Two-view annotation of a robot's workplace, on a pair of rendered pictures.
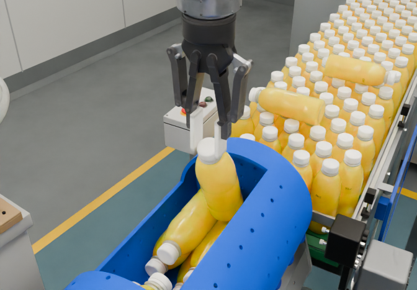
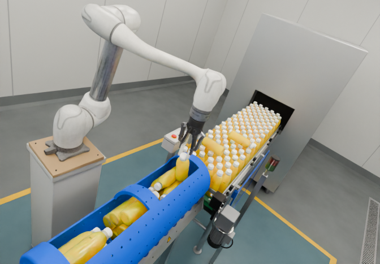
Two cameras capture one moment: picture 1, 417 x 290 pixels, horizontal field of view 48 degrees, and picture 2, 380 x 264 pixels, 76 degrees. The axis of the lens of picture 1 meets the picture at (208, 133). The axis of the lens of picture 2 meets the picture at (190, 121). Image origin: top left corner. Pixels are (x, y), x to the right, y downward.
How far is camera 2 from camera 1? 48 cm
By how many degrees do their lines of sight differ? 7
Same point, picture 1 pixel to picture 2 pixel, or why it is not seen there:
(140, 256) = (146, 185)
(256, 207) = (192, 179)
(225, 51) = (199, 130)
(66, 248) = not seen: hidden behind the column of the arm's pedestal
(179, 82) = (181, 133)
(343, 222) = (218, 194)
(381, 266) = (227, 214)
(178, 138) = (167, 145)
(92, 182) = (114, 148)
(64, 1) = (124, 61)
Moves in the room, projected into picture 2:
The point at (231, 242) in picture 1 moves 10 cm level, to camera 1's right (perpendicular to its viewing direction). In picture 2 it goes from (181, 187) to (201, 193)
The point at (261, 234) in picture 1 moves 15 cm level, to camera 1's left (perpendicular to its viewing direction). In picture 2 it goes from (191, 188) to (163, 180)
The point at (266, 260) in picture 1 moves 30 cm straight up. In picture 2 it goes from (190, 197) to (211, 151)
